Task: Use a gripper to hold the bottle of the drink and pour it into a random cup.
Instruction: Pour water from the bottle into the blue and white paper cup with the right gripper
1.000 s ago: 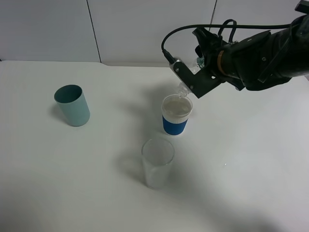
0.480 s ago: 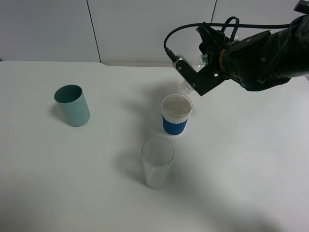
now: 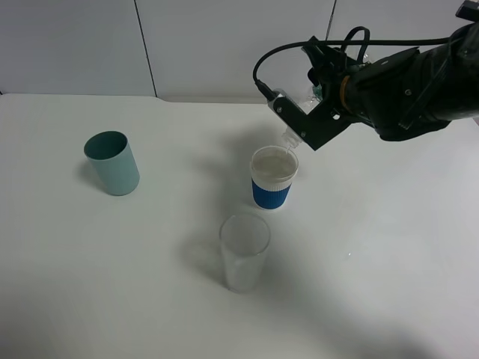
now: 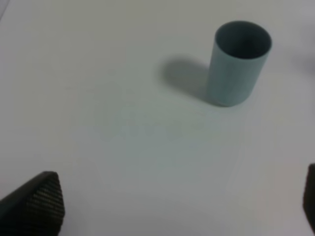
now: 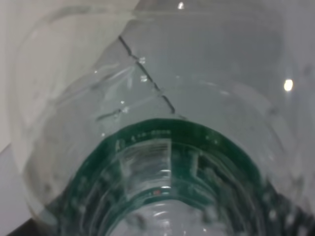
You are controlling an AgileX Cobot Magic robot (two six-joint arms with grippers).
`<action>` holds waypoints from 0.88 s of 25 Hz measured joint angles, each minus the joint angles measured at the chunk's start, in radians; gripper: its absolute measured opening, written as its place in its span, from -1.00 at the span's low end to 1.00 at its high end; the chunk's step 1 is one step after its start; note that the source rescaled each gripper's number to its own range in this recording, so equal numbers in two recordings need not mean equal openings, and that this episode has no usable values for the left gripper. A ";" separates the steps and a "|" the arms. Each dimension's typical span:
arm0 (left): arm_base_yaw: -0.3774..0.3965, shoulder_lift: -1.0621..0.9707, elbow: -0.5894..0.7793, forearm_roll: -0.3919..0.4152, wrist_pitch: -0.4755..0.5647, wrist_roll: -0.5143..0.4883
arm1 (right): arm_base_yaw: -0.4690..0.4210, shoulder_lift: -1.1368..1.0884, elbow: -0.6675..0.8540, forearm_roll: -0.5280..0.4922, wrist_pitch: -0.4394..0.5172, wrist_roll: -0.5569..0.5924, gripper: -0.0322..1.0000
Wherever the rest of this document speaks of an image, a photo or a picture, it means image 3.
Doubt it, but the teal plastic cup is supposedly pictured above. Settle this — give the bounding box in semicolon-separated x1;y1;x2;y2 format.
84;131;140;196

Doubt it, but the black camera cable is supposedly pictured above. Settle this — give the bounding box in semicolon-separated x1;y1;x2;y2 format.
252;25;452;99

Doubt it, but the white cup blue sleeve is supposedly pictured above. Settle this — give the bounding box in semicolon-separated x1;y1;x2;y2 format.
250;146;299;210

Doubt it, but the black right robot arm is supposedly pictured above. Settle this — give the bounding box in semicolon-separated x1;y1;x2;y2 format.
296;23;478;150

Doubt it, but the clear drinking glass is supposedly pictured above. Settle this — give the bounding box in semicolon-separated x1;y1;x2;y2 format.
219;213;271;293

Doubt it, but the clear bottle green label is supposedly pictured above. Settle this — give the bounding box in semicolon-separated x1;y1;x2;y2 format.
277;85;323;151

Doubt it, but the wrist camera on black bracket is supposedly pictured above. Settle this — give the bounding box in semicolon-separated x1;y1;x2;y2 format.
268;90;352;151

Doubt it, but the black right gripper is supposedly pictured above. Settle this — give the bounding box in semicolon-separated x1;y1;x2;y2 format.
301;37;361;112

